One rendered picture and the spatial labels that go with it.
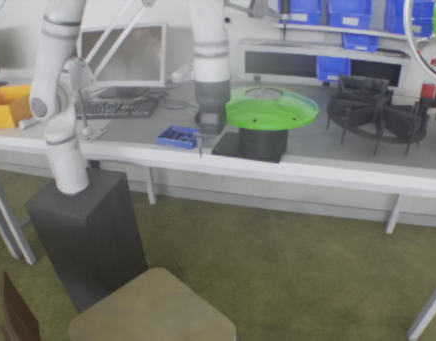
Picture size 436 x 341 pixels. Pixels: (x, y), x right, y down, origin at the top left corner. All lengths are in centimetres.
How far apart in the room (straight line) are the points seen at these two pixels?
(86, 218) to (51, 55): 42
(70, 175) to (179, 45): 117
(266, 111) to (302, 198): 141
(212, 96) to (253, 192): 157
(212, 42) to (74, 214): 58
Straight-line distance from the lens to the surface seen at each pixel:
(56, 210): 95
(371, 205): 223
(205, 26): 61
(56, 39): 78
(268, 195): 216
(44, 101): 85
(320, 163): 93
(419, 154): 113
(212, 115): 66
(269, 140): 88
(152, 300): 93
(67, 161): 93
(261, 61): 180
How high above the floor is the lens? 136
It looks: 31 degrees down
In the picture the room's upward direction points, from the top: 2 degrees counter-clockwise
